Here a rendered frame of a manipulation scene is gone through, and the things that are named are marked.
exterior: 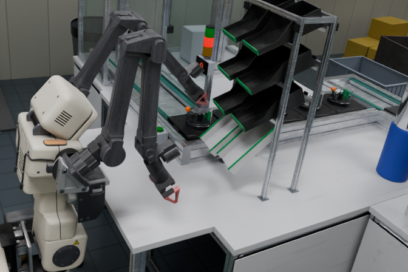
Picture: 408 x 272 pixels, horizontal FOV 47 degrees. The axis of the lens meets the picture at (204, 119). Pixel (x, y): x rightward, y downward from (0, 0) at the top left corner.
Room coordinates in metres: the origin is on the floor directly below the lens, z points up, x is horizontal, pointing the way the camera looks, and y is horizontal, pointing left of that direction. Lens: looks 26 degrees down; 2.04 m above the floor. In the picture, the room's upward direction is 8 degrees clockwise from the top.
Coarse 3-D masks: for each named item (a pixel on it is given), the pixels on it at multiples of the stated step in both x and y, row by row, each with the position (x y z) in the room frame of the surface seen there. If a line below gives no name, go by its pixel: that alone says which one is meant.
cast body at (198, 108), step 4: (200, 100) 2.10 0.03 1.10; (204, 100) 2.10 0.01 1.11; (196, 104) 2.11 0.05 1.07; (200, 104) 2.09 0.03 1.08; (208, 104) 2.10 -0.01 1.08; (196, 108) 2.09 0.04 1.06; (200, 108) 2.08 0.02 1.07; (204, 108) 2.09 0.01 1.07; (208, 108) 2.11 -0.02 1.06; (200, 112) 2.08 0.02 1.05; (204, 112) 2.09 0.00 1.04
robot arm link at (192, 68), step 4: (192, 64) 2.05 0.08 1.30; (196, 64) 2.05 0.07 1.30; (188, 68) 2.04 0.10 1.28; (192, 68) 2.04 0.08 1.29; (196, 68) 2.05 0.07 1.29; (200, 68) 2.06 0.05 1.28; (184, 72) 1.98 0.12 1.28; (188, 72) 2.02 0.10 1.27; (192, 72) 2.04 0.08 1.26; (196, 72) 2.04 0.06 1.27; (200, 72) 2.06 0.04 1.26; (180, 76) 1.97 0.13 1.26; (184, 76) 1.98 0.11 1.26; (196, 76) 2.05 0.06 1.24; (184, 80) 1.99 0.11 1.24
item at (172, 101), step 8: (160, 80) 2.68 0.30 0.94; (168, 80) 2.67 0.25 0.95; (136, 88) 2.50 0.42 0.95; (160, 88) 2.62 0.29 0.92; (168, 88) 2.59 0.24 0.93; (176, 88) 2.58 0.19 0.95; (160, 96) 2.50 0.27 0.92; (168, 96) 2.52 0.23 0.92; (176, 96) 2.50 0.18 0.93; (184, 96) 2.48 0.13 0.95; (160, 104) 2.39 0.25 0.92; (168, 104) 2.40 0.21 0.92; (176, 104) 2.41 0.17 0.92; (184, 104) 2.42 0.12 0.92; (192, 104) 2.38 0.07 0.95; (160, 112) 2.22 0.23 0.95; (168, 112) 2.30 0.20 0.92; (176, 112) 2.31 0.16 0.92; (184, 112) 2.32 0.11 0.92; (192, 112) 2.33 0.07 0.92
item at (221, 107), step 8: (232, 88) 1.93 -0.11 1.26; (240, 88) 1.95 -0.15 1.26; (224, 96) 1.92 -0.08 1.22; (232, 96) 1.91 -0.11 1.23; (240, 96) 1.90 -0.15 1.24; (248, 96) 1.82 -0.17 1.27; (216, 104) 1.86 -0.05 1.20; (224, 104) 1.86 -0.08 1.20; (232, 104) 1.85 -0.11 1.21; (240, 104) 1.81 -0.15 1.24; (224, 112) 1.78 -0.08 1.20
